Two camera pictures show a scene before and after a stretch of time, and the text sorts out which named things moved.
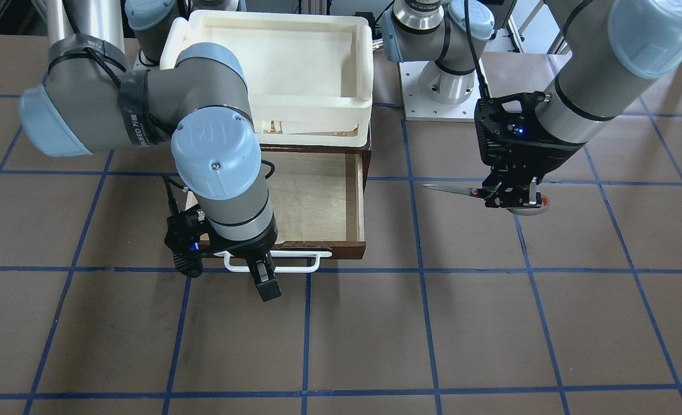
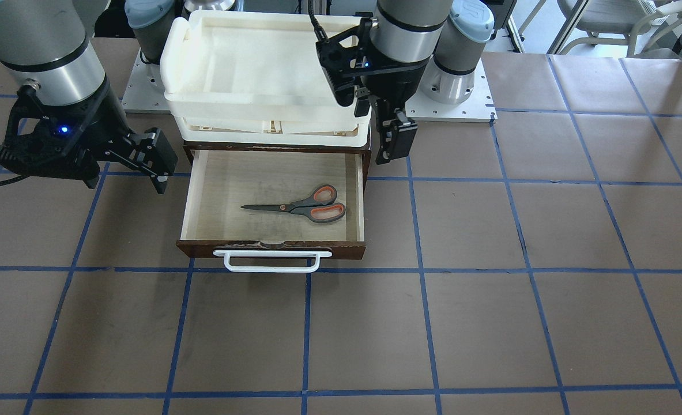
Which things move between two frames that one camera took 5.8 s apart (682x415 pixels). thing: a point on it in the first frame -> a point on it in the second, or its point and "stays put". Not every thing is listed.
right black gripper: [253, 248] -> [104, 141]
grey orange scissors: [532, 209] -> [321, 207]
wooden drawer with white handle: [319, 195] stays put
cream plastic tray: [311, 77] stays put
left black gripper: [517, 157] -> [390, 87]
